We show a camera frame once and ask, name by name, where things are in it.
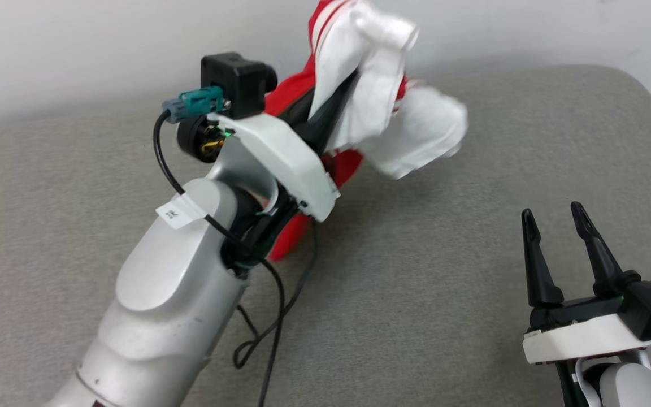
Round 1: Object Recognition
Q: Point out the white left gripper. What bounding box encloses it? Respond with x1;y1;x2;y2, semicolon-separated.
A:
209;70;359;223

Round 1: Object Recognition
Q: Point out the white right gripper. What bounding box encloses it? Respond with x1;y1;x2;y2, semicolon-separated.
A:
521;201;651;366

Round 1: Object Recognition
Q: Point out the red and white basketball jersey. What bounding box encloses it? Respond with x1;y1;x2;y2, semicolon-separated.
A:
263;0;469;263

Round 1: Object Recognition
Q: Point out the grey fabric sofa cushion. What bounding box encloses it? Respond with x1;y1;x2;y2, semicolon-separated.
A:
0;64;651;407

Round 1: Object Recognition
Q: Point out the teal left camera connector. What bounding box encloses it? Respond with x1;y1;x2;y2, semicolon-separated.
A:
162;86;225;124

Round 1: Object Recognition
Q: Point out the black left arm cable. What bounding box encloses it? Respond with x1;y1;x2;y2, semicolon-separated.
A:
153;110;287;407

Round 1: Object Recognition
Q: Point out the white paper cable label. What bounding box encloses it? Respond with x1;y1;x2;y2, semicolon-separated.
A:
155;192;208;230

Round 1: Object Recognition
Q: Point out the thin black looped cable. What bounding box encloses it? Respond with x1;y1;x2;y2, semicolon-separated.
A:
233;223;318;370

